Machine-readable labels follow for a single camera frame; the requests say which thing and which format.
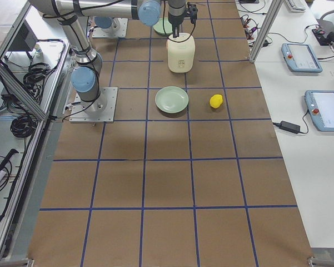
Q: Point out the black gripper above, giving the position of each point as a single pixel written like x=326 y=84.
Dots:
x=174 y=19

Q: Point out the white rice cooker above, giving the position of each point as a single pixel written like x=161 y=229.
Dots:
x=180 y=53

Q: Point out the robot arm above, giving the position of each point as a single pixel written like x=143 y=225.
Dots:
x=107 y=24
x=87 y=58

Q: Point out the green plate on left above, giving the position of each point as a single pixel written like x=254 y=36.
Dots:
x=163 y=26

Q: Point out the green plate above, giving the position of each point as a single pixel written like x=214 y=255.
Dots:
x=171 y=99
x=163 y=26

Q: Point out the green plate on right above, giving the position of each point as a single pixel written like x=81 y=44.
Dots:
x=171 y=99

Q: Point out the yellow lemon toy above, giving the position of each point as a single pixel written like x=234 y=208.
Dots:
x=216 y=101

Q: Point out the blue teach pendant far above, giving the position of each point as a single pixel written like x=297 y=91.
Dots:
x=300 y=58

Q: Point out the blue teach pendant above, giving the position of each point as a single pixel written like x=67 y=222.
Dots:
x=320 y=105
x=300 y=58

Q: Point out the black power adapter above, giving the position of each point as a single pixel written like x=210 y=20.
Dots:
x=290 y=127

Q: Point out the blue teach pendant near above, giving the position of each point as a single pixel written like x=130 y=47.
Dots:
x=320 y=105

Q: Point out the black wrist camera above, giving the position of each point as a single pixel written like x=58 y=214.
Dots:
x=191 y=12

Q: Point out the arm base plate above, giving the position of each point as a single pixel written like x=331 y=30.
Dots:
x=121 y=33
x=102 y=110

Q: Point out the aluminium frame post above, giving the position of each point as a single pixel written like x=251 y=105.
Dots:
x=267 y=24

